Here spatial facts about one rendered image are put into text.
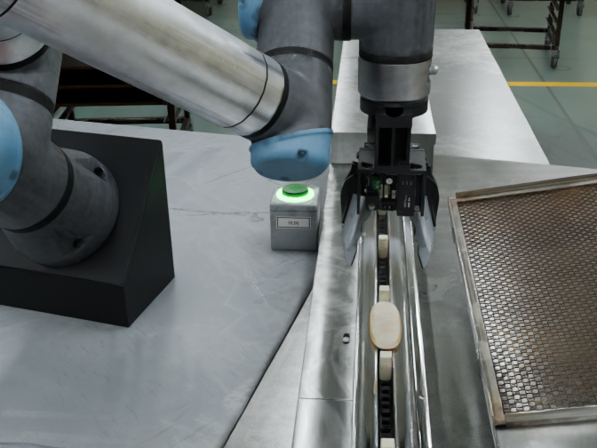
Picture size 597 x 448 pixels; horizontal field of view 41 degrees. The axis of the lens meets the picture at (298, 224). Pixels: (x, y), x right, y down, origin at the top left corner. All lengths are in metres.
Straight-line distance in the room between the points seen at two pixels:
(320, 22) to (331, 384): 0.37
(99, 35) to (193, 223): 0.72
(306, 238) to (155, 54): 0.60
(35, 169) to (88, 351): 0.24
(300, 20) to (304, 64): 0.05
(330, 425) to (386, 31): 0.38
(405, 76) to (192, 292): 0.45
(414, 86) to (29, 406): 0.53
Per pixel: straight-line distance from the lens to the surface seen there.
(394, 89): 0.81
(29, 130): 0.91
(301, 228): 1.17
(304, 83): 0.74
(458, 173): 1.48
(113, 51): 0.62
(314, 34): 0.77
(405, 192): 0.84
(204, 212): 1.33
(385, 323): 0.95
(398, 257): 1.11
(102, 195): 1.01
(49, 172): 0.93
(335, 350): 0.90
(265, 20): 0.79
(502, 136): 1.69
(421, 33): 0.81
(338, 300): 0.99
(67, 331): 1.05
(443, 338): 1.01
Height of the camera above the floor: 1.38
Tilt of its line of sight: 26 degrees down
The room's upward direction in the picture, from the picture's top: 1 degrees counter-clockwise
